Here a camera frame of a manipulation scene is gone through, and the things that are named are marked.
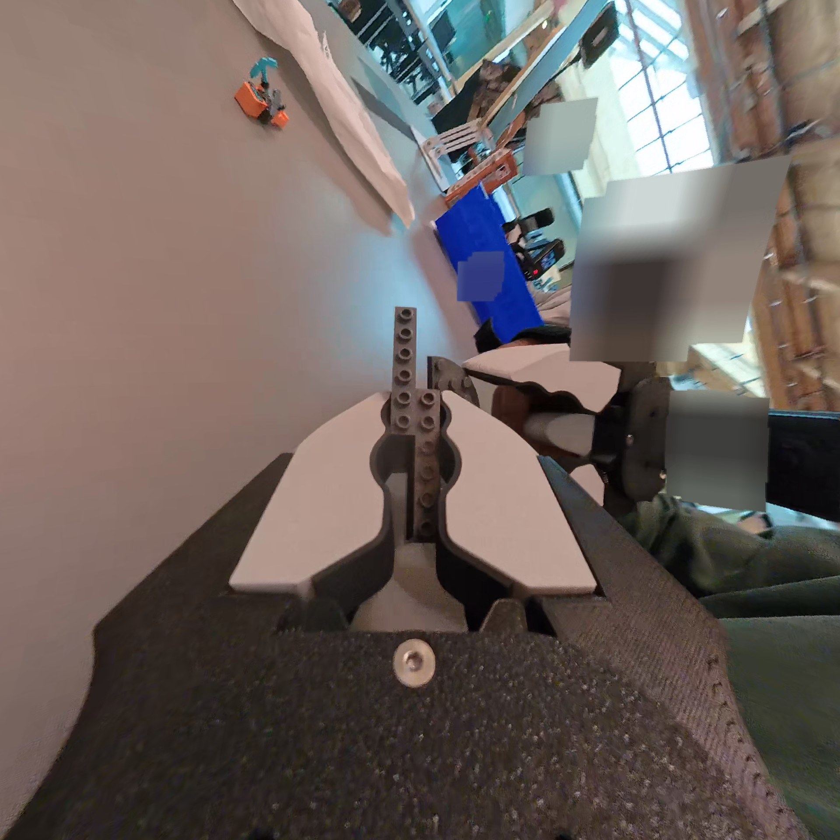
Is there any orange wooden crate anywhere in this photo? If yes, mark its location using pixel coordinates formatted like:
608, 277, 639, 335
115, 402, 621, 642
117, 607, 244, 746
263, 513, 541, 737
445, 147, 515, 206

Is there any person's green sweatshirt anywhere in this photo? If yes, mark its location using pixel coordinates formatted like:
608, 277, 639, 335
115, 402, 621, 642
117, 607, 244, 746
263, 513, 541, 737
697, 571, 840, 840

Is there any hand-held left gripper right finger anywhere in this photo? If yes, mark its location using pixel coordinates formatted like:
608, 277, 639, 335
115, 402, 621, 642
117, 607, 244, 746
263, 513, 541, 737
436, 390, 599, 614

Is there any blue plastic bin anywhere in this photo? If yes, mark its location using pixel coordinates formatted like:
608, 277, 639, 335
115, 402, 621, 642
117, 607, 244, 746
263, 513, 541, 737
434, 189, 546, 343

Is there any white paper bag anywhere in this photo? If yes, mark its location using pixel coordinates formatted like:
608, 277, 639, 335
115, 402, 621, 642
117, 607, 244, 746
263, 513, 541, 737
232, 0, 416, 229

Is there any dark grey half-round plate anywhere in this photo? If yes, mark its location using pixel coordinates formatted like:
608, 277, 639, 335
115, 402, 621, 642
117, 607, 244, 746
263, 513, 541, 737
427, 356, 482, 408

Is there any person's right hand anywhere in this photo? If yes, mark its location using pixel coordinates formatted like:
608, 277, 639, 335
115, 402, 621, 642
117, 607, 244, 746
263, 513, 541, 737
492, 384, 595, 464

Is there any person's right forearm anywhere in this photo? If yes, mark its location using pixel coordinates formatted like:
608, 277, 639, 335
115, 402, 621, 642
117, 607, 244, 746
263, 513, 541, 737
616, 492, 840, 619

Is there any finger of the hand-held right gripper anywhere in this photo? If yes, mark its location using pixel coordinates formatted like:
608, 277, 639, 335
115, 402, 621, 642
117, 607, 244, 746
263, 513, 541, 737
568, 462, 606, 508
462, 344, 622, 416

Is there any orange and teal brick figure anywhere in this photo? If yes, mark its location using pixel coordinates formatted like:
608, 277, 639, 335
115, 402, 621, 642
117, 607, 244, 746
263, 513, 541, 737
234, 57, 290, 130

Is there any grey stepped brick wall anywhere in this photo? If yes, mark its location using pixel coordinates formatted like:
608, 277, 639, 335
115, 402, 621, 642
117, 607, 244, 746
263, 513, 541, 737
391, 306, 442, 543

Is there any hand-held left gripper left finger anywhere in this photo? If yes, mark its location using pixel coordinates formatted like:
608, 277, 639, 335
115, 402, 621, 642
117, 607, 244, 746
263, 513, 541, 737
227, 390, 396, 611

